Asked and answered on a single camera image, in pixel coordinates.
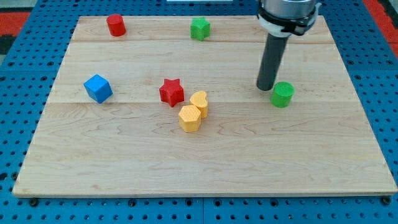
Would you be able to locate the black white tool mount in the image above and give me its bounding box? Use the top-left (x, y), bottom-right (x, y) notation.
top-left (257, 2), bottom-right (322, 37)

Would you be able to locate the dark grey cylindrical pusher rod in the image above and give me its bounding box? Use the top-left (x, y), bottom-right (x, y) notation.
top-left (256, 34), bottom-right (289, 91)

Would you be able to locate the yellow heart block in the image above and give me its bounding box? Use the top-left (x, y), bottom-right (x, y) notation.
top-left (189, 90), bottom-right (208, 119)

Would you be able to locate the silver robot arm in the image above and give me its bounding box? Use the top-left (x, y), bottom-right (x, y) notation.
top-left (256, 0), bottom-right (321, 91)

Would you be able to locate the green star block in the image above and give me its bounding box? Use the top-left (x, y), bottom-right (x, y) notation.
top-left (190, 17), bottom-right (210, 41)

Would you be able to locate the yellow hexagon block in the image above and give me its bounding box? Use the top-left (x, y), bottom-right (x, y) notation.
top-left (178, 105), bottom-right (201, 132)

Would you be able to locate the red star block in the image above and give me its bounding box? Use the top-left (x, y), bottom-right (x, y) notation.
top-left (159, 78), bottom-right (185, 107)

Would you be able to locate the green cylinder block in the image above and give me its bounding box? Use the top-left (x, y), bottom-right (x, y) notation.
top-left (271, 82), bottom-right (295, 108)

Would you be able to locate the wooden board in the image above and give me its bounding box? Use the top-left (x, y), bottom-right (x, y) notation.
top-left (13, 16), bottom-right (397, 198)

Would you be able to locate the red cylinder block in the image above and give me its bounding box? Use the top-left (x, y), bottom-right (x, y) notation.
top-left (106, 14), bottom-right (126, 37)

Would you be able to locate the blue cube block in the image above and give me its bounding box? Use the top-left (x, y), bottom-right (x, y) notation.
top-left (83, 74), bottom-right (113, 103)

